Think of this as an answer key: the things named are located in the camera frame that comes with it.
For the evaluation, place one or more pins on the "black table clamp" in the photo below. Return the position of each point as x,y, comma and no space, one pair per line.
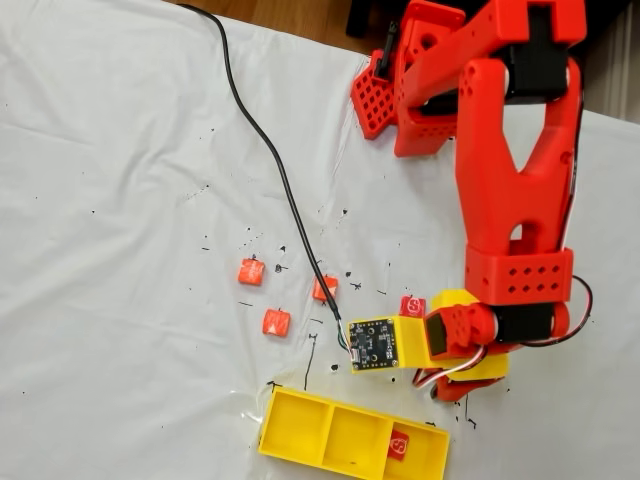
384,60

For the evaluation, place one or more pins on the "white plastic table cover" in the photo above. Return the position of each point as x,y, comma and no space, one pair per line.
125,200

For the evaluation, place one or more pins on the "orange Starburst candy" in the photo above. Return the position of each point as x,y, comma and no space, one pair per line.
250,272
317,295
277,323

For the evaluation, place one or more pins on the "yellow three-compartment box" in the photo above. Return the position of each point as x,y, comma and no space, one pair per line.
300,425

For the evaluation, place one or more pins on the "camera board on yellow mount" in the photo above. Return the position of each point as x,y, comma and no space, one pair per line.
372,345

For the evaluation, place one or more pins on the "cherry Starburst candy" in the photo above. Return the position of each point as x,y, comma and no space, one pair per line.
399,445
412,306

